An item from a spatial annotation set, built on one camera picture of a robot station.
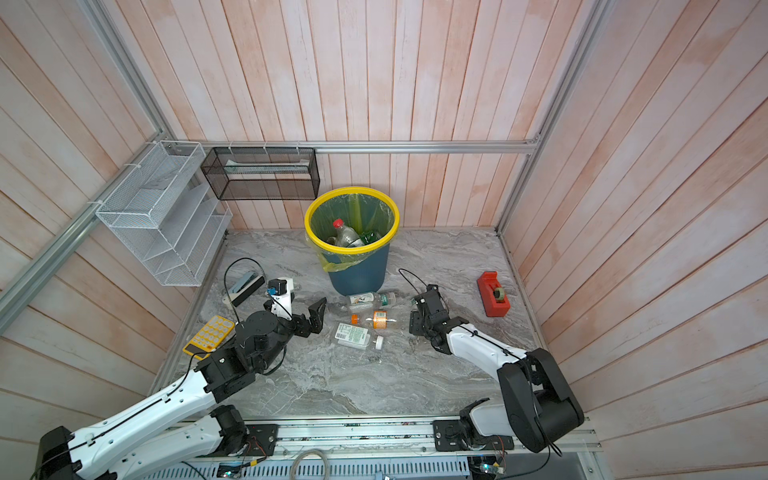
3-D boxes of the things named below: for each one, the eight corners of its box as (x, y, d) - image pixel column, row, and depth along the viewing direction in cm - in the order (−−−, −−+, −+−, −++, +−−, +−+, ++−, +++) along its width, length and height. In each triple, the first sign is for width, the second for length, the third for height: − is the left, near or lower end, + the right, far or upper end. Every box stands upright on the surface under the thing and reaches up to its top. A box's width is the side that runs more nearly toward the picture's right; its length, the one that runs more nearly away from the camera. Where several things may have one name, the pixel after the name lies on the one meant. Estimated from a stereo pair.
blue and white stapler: (224, 302, 101) (220, 296, 98) (255, 275, 108) (252, 269, 105) (234, 309, 99) (230, 304, 96) (265, 282, 106) (262, 276, 103)
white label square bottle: (334, 343, 91) (333, 338, 88) (340, 327, 95) (339, 322, 92) (367, 351, 90) (367, 346, 87) (371, 334, 93) (371, 329, 90)
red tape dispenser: (486, 317, 98) (492, 306, 92) (476, 281, 107) (482, 269, 102) (505, 317, 98) (512, 306, 92) (494, 281, 107) (500, 269, 102)
